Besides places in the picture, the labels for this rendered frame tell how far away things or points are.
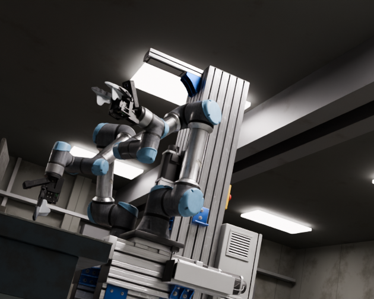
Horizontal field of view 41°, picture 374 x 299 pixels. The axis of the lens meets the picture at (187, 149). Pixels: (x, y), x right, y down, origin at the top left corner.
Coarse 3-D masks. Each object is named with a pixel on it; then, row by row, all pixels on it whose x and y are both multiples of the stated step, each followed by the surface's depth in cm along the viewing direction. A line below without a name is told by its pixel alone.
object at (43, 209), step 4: (44, 200) 212; (44, 204) 212; (36, 208) 209; (40, 208) 210; (44, 208) 211; (48, 208) 212; (36, 212) 208; (40, 212) 209; (44, 212) 210; (48, 212) 211; (36, 216) 208
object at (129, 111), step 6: (114, 102) 190; (120, 102) 186; (126, 102) 189; (132, 102) 190; (114, 108) 187; (120, 108) 186; (126, 108) 186; (132, 108) 192; (108, 114) 188; (114, 114) 188; (120, 114) 189; (126, 114) 189; (132, 114) 191; (138, 114) 193; (132, 120) 190; (138, 120) 193
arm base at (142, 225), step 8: (144, 216) 215; (152, 216) 213; (160, 216) 213; (144, 224) 211; (152, 224) 210; (160, 224) 211; (168, 224) 216; (152, 232) 208; (160, 232) 209; (168, 232) 215
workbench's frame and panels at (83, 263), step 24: (0, 216) 86; (0, 240) 87; (24, 240) 86; (48, 240) 88; (72, 240) 89; (0, 264) 86; (24, 264) 87; (48, 264) 89; (72, 264) 90; (96, 264) 96; (0, 288) 85; (24, 288) 86; (48, 288) 88
